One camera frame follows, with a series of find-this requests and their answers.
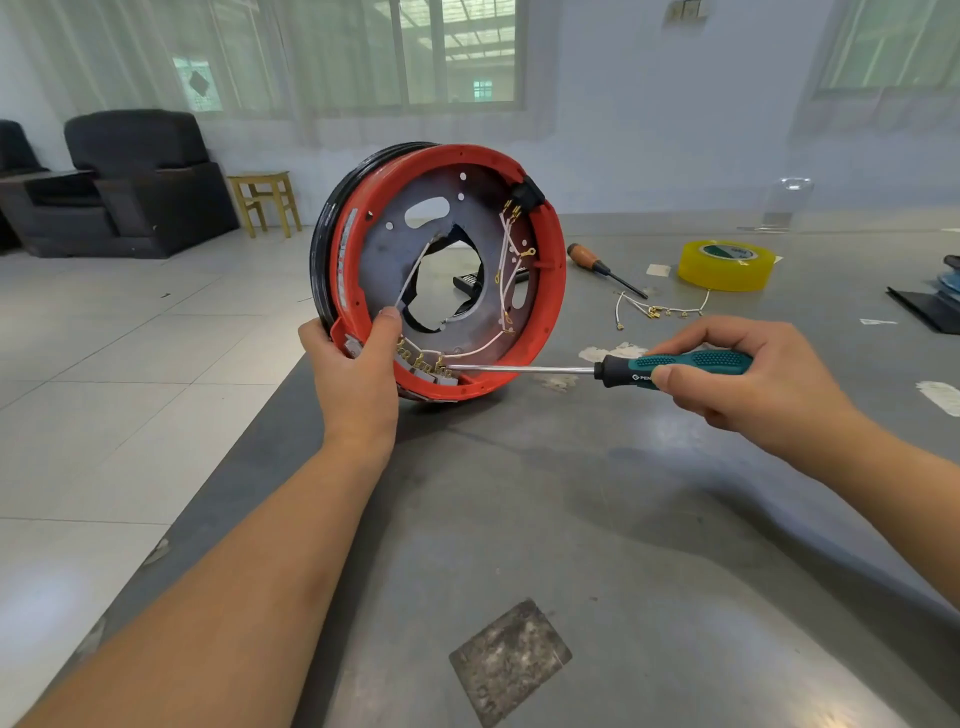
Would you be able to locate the person's left hand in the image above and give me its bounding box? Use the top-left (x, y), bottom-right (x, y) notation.
top-left (297, 307), bottom-right (404, 470)

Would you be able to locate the person's right hand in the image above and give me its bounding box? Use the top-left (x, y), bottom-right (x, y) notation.
top-left (648, 315), bottom-right (860, 470)

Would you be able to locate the teal handle screwdriver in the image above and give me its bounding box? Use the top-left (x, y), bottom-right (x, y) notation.
top-left (447, 348), bottom-right (755, 390)

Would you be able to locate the red round appliance base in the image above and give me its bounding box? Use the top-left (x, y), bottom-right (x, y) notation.
top-left (309, 142), bottom-right (570, 404)

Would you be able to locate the person's left forearm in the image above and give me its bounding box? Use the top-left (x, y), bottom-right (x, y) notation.
top-left (15, 442), bottom-right (392, 728)

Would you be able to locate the yellow tape roll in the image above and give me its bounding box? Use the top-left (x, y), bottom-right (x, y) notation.
top-left (676, 240), bottom-right (782, 294)

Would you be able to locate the crumpled white tape piece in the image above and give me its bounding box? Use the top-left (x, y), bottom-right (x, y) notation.
top-left (579, 343), bottom-right (650, 366)

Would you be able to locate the narrow white tape strip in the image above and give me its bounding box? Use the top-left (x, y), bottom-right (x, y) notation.
top-left (918, 379), bottom-right (960, 417)

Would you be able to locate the black flat plate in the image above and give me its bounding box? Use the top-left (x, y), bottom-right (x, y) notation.
top-left (888, 285), bottom-right (960, 335)

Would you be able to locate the small wooden stool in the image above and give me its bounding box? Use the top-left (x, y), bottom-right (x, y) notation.
top-left (228, 171), bottom-right (302, 239)

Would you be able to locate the black armchair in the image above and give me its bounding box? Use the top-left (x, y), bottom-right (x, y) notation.
top-left (0, 109), bottom-right (242, 260)

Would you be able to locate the sheer white curtain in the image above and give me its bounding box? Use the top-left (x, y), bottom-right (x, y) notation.
top-left (795, 0), bottom-right (960, 137)
top-left (7, 0), bottom-right (560, 149)

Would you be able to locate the large barred window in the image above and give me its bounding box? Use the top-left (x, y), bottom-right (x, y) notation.
top-left (822, 0), bottom-right (960, 92)
top-left (172, 0), bottom-right (524, 110)

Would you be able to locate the black sofa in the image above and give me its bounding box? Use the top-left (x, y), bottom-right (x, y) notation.
top-left (0, 120), bottom-right (44, 179)

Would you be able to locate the orange handle screwdriver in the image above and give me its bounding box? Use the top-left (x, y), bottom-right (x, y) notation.
top-left (567, 243), bottom-right (650, 300)

